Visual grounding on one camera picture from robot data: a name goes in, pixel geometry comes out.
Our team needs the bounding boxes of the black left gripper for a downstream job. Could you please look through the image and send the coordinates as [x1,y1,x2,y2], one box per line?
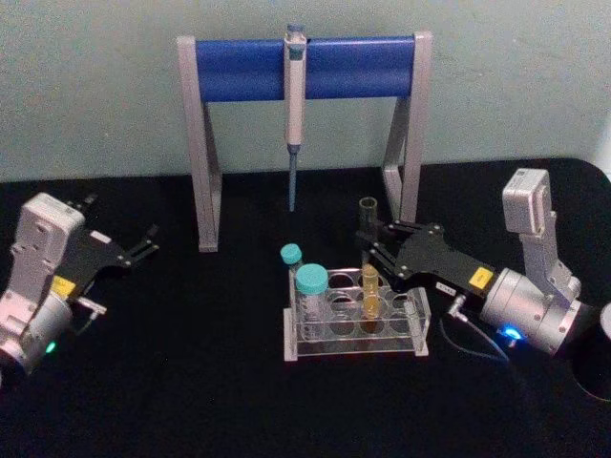
[53,193,162,300]

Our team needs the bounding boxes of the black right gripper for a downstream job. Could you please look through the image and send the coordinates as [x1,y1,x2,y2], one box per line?
[353,220,501,296]

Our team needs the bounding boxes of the clear tube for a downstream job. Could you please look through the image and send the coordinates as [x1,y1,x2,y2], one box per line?
[357,197,380,240]

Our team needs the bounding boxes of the tube with yellow liquid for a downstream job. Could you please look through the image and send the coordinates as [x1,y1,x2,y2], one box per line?
[361,263,382,333]

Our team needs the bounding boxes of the wide tube with teal cap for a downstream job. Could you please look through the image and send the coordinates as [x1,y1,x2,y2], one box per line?
[294,262,329,338]

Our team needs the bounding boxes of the slim tube with teal cap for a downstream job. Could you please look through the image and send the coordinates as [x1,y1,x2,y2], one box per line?
[280,243,306,300]

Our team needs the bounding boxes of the clear plastic tube rack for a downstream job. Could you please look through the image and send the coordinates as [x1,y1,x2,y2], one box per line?
[283,267,432,363]

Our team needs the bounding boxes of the grey pipette with blue tip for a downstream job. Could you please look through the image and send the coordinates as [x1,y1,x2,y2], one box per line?
[284,23,308,213]

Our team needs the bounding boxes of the black tablecloth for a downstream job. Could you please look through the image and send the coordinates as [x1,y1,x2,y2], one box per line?
[0,156,611,458]

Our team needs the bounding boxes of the grey stand with blue bar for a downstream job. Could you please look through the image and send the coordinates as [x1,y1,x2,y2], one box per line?
[176,31,433,253]

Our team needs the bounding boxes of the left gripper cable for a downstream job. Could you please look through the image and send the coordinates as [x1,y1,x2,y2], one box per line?
[71,296,108,335]

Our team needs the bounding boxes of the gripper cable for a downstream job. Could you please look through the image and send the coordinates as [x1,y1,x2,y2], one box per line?
[438,294,515,366]
[71,296,108,335]

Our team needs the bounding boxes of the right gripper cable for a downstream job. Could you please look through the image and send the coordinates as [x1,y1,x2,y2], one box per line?
[438,294,515,366]

